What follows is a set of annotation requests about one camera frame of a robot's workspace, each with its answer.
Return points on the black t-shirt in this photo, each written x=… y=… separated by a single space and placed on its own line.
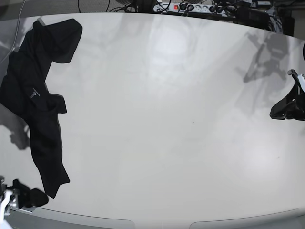
x=24 y=92

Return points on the white power strip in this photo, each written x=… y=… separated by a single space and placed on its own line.
x=182 y=7

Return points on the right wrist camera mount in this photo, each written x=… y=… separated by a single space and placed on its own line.
x=8 y=200

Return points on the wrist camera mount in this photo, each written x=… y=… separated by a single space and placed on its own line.
x=299 y=78
x=8 y=200

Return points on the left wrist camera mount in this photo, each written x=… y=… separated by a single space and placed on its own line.
x=299 y=78

